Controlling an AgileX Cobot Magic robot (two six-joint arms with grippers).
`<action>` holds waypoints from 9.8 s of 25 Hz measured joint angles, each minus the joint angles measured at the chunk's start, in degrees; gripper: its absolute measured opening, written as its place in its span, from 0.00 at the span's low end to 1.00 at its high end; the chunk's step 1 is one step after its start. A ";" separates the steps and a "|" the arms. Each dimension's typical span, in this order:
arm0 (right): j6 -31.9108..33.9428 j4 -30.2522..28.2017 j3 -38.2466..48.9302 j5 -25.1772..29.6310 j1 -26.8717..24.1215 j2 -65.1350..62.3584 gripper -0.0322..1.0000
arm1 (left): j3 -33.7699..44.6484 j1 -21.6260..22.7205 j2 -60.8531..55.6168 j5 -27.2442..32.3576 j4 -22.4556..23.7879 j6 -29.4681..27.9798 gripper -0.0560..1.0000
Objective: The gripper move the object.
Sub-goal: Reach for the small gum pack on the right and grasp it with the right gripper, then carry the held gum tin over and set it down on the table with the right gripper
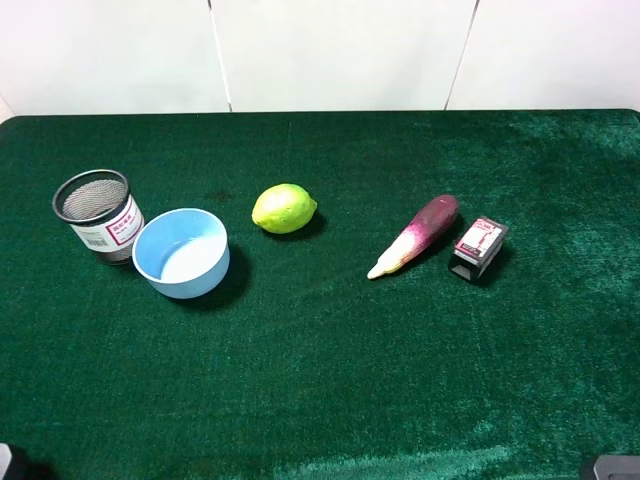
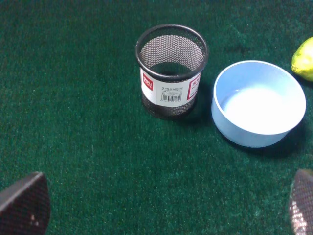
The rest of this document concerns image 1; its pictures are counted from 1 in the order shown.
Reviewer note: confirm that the small black labelled box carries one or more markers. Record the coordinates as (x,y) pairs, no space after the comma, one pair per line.
(477,248)

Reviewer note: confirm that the grey object bottom right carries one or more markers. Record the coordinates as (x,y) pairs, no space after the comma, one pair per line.
(611,467)

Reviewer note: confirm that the green yellow lemon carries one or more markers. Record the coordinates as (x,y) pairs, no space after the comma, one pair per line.
(283,209)

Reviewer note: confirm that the purple white eggplant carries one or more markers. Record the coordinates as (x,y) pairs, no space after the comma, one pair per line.
(424,229)

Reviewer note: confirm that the green velvet table cloth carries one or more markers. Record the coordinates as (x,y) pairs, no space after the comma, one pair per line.
(297,366)

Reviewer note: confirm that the light blue bowl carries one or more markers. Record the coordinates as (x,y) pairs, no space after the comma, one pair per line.
(183,253)

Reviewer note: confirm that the black mesh pen holder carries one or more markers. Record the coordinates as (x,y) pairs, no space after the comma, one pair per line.
(99,207)

